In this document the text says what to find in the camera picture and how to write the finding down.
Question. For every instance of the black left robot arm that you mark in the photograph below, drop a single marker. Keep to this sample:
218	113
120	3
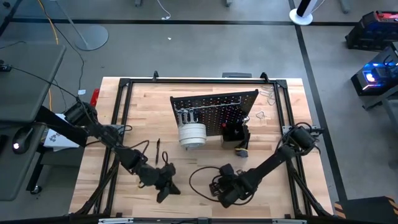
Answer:
105	133

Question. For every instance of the silver metal tool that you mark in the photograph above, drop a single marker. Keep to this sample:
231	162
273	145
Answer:
245	120

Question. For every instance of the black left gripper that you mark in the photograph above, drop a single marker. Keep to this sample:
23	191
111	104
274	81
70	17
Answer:
155	180

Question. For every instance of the black angled support beam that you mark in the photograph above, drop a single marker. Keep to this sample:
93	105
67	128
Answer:
56	123

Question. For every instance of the black computer with coloured lights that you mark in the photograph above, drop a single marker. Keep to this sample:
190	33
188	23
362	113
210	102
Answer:
373	84

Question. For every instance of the grey plate behind table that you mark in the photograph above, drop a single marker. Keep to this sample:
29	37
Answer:
241	75

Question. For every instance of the white printed paper sheet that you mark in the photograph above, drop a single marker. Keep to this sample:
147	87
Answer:
56	140

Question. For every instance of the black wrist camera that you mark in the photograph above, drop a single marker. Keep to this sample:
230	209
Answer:
168	168
227	171

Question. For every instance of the grey round floor stand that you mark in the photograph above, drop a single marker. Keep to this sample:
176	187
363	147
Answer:
93	37

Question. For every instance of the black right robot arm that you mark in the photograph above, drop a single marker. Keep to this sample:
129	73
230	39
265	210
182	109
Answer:
270	165

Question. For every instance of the black pen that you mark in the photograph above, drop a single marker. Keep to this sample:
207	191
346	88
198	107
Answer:
157	152

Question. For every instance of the red flat object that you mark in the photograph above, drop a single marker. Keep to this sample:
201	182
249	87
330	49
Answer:
94	97

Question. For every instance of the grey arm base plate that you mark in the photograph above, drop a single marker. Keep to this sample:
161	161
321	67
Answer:
287	129
116	128

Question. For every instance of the black hazard-striped box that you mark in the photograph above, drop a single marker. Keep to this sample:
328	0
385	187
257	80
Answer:
363	211

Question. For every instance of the black metal pegboard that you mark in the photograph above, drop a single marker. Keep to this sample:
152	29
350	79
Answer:
217	109

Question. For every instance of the black red-topped equipment case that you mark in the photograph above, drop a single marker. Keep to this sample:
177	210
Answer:
370	34

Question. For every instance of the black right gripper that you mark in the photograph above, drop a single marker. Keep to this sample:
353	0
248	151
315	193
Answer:
233	191

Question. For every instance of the grey desk top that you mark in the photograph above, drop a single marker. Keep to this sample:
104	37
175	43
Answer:
28	87

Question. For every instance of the black computer mouse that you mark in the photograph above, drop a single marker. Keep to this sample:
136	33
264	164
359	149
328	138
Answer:
21	140

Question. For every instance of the black work glove grey cuff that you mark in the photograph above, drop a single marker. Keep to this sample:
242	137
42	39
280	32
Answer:
244	143

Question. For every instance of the black desk clamp device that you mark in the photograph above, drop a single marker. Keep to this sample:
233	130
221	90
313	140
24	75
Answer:
4	68

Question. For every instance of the black aluminium table frame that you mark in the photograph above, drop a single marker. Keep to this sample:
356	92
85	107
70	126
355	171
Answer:
255	81

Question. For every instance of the small white floor tag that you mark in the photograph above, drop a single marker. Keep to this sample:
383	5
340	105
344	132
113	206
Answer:
81	92

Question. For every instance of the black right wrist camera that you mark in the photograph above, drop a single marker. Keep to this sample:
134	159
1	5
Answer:
227	171

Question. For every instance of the white round floor stand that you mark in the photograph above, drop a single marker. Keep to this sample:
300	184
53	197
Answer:
300	19

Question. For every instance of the silver frame bracket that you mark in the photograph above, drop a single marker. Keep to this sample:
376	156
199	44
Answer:
289	221
115	221

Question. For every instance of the black desk leg with caster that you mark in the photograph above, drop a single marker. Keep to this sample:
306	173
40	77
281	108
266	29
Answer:
36	189

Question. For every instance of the grey lower desk tray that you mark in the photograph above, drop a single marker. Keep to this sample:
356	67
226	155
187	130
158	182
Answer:
12	180

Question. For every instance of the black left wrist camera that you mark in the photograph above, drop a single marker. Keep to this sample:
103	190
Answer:
168	168

